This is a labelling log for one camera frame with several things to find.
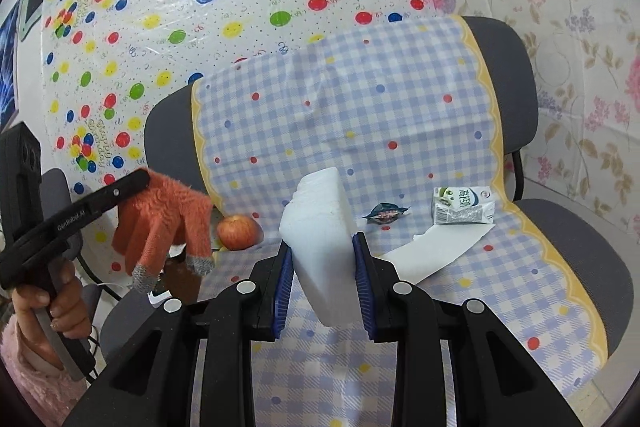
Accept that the orange knit glove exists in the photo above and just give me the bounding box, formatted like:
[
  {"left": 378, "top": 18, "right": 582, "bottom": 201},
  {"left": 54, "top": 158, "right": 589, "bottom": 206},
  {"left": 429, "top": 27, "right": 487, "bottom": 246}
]
[{"left": 112, "top": 170, "right": 215, "bottom": 294}]

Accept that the white foam sponge block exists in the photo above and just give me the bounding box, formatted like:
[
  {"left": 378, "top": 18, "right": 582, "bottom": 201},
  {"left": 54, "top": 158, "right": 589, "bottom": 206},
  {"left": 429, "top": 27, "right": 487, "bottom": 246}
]
[{"left": 279, "top": 167, "right": 360, "bottom": 327}]

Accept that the pink fuzzy sleeve forearm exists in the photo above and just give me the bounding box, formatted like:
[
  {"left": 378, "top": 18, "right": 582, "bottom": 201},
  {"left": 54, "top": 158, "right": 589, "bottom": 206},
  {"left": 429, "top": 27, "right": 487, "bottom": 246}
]
[{"left": 1, "top": 315, "right": 88, "bottom": 426}]

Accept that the person's left hand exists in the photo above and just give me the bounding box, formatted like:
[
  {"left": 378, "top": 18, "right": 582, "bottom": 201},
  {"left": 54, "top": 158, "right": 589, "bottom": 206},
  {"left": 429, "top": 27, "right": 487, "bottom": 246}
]
[{"left": 11, "top": 260, "right": 92, "bottom": 345}]

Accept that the white paper sheet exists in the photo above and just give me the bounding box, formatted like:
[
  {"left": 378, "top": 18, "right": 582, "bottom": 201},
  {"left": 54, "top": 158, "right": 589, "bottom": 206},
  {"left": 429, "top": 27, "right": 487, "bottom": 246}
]
[{"left": 382, "top": 225, "right": 495, "bottom": 284}]

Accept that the grey office chair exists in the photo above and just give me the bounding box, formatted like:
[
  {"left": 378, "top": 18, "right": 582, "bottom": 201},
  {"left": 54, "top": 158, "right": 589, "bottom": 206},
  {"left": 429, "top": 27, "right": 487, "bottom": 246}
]
[{"left": 98, "top": 15, "right": 633, "bottom": 363}]

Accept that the red apple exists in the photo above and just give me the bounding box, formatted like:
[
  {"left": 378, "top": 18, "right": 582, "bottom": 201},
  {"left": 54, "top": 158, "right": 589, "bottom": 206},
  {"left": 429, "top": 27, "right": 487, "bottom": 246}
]
[{"left": 216, "top": 215, "right": 262, "bottom": 251}]

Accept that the white green milk carton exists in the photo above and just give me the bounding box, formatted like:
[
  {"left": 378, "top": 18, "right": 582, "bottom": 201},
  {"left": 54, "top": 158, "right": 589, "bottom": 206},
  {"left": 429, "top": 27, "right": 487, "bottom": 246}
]
[{"left": 432, "top": 186, "right": 496, "bottom": 225}]

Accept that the small dark snack wrapper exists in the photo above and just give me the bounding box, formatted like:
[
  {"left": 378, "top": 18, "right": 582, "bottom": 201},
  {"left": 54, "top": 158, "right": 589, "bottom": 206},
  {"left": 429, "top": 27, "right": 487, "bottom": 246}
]
[{"left": 364, "top": 202, "right": 409, "bottom": 225}]

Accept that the blue checkered plastic cloth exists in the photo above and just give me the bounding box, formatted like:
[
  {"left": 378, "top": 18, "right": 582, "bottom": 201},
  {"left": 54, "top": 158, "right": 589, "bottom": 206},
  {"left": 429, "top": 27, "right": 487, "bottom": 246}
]
[{"left": 191, "top": 18, "right": 608, "bottom": 426}]

